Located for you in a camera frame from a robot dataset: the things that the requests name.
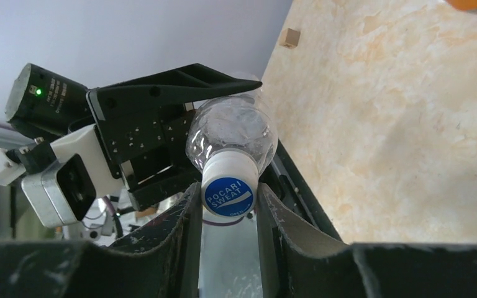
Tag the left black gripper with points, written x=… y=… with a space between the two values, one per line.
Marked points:
x=145 y=136

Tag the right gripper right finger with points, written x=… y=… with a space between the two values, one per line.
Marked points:
x=299 y=260

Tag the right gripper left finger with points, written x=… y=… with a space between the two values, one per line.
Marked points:
x=159 y=259

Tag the clear bottle blue cap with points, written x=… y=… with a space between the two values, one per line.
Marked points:
x=240 y=121

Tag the white blue Pocari cap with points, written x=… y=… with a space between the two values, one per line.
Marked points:
x=229 y=183

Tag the wooden cube near left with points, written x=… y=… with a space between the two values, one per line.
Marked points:
x=289 y=38

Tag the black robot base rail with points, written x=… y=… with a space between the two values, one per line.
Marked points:
x=289 y=186

